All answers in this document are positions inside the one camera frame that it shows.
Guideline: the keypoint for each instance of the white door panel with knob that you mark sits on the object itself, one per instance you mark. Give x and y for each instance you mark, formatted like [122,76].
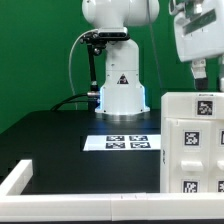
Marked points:
[217,157]

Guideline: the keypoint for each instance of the white table border frame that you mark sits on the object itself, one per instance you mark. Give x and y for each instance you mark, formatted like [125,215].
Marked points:
[17,207]

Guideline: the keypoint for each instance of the white sheet with markers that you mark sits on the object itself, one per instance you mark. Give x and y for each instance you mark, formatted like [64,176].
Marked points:
[122,142]

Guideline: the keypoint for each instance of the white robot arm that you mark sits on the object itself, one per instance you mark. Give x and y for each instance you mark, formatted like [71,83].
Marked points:
[119,15]

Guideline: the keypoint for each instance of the black camera on stand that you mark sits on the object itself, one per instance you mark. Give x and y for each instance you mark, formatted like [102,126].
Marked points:
[111,98]

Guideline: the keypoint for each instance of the white cabinet top block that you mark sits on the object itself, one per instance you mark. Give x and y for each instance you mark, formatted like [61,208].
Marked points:
[193,105]

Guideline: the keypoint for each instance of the white cabinet body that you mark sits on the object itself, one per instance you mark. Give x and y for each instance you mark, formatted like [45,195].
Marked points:
[165,154]

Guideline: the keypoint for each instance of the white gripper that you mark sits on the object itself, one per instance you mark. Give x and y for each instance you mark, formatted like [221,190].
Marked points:
[199,34]

